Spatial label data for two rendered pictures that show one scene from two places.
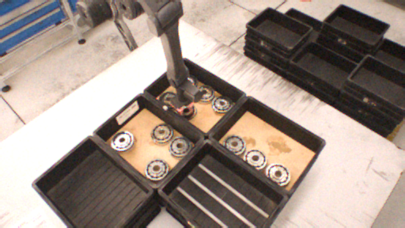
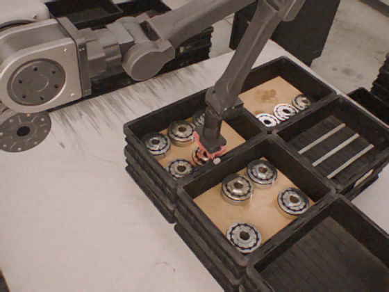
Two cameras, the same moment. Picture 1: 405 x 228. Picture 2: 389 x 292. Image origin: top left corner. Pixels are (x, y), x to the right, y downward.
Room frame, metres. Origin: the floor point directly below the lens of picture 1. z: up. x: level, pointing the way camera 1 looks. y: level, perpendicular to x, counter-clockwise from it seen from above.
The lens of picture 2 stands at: (0.83, 1.01, 1.89)
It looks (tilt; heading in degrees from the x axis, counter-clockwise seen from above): 43 degrees down; 270
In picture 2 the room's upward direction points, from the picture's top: 10 degrees clockwise
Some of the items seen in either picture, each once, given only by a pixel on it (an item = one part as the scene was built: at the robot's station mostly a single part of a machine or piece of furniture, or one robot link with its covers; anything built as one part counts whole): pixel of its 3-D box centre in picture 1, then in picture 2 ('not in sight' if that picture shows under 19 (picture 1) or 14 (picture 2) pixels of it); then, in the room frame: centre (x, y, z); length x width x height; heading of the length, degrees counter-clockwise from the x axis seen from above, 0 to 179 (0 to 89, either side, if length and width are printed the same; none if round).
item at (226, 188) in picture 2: (161, 132); (237, 186); (0.73, 0.19, 0.86); 0.10 x 0.10 x 0.01
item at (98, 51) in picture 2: not in sight; (92, 52); (1.08, 0.42, 1.45); 0.09 x 0.08 x 0.12; 135
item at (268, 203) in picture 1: (221, 199); (333, 147); (0.41, -0.06, 0.87); 0.40 x 0.30 x 0.11; 47
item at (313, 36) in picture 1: (298, 35); not in sight; (2.05, -0.87, 0.26); 0.40 x 0.30 x 0.23; 45
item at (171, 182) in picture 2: (194, 94); (196, 131); (0.90, 0.04, 0.92); 0.40 x 0.30 x 0.02; 47
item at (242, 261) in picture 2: (148, 136); (258, 190); (0.68, 0.24, 0.92); 0.40 x 0.30 x 0.02; 47
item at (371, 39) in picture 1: (345, 46); (85, 39); (1.76, -1.15, 0.37); 0.40 x 0.30 x 0.45; 45
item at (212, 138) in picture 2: (183, 94); (211, 130); (0.85, 0.08, 0.98); 0.10 x 0.07 x 0.07; 130
